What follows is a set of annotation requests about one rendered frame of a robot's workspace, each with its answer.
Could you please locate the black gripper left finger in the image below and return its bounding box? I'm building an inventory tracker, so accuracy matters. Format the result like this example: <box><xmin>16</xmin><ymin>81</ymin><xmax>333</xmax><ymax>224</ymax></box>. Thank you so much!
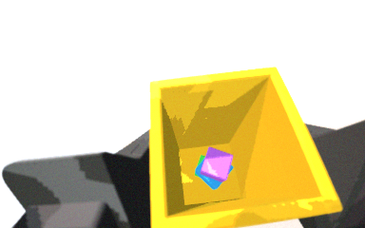
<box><xmin>1</xmin><ymin>129</ymin><xmax>151</xmax><ymax>228</ymax></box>

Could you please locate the small purple block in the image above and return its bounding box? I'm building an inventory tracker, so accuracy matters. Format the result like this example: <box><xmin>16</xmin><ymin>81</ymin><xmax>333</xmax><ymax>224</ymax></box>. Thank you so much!
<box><xmin>201</xmin><ymin>146</ymin><xmax>233</xmax><ymax>182</ymax></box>

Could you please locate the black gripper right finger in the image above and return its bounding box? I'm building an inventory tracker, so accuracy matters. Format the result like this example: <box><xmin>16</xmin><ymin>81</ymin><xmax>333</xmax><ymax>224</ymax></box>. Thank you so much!
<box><xmin>298</xmin><ymin>120</ymin><xmax>365</xmax><ymax>228</ymax></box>

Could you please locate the yellow square cup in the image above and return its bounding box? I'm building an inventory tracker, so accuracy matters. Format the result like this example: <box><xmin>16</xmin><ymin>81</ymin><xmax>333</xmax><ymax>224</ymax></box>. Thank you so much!
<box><xmin>149</xmin><ymin>66</ymin><xmax>342</xmax><ymax>228</ymax></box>

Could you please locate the small green block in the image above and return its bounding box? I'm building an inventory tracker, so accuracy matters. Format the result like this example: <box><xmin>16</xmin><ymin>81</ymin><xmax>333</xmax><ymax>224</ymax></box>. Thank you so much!
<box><xmin>197</xmin><ymin>155</ymin><xmax>205</xmax><ymax>167</ymax></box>

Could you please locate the small blue block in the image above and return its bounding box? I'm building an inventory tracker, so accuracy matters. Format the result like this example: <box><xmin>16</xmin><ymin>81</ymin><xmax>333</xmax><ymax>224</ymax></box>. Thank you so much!
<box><xmin>195</xmin><ymin>160</ymin><xmax>234</xmax><ymax>190</ymax></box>

